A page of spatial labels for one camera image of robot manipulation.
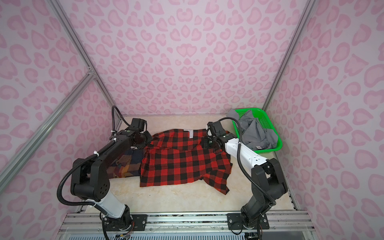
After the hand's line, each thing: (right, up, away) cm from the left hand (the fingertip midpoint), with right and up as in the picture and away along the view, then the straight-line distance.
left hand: (151, 136), depth 92 cm
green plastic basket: (+73, +16, +18) cm, 77 cm away
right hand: (+32, -2, -4) cm, 33 cm away
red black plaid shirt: (+13, -13, +5) cm, 19 cm away
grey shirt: (+67, +2, +11) cm, 68 cm away
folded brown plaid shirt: (-13, -17, -2) cm, 21 cm away
